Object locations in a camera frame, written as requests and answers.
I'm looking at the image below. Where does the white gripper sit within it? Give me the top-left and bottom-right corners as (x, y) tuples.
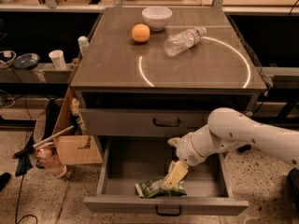
(161, 133), (206, 189)

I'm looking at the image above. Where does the green jalapeno chip bag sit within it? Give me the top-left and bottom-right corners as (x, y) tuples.
(135, 177), (186, 199)

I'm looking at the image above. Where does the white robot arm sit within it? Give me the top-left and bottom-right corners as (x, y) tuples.
(162, 108), (299, 189)

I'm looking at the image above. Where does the open grey middle drawer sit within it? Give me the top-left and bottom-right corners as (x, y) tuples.
(84, 137), (249, 217)

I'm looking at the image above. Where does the grey drawer cabinet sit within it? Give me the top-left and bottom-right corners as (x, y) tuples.
(69, 6), (268, 147)

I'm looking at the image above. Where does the grey top drawer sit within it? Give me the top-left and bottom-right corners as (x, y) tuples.
(81, 108), (209, 137)

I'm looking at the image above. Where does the brown cardboard box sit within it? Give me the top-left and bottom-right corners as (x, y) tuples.
(53, 89), (103, 165)

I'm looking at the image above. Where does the clear plastic water bottle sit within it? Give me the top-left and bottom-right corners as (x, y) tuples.
(164, 27), (206, 56)

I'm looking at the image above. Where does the orange fruit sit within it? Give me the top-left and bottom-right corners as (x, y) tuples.
(132, 24), (150, 43)

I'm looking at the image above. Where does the pink plastic container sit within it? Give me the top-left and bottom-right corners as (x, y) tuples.
(36, 142), (67, 178)

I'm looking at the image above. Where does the white bowl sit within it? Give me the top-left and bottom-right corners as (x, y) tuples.
(142, 6), (172, 31)

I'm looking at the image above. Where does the white bottle beside cabinet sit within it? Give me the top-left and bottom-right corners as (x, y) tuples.
(78, 36), (89, 57)

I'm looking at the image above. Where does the white paper cup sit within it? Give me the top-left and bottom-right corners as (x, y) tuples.
(49, 49), (66, 70)

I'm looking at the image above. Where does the grey side shelf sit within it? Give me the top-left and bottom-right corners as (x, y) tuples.
(0, 63), (73, 84)

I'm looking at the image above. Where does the dark round plate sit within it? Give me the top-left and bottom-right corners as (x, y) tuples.
(13, 53), (39, 70)

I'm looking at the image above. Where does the small bowl at left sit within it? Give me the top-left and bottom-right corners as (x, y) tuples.
(0, 50), (16, 69)

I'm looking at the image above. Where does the long handled tool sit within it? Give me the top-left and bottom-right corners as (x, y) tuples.
(13, 125), (74, 159)

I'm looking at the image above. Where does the black cable on floor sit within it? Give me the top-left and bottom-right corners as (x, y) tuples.
(14, 175), (39, 224)

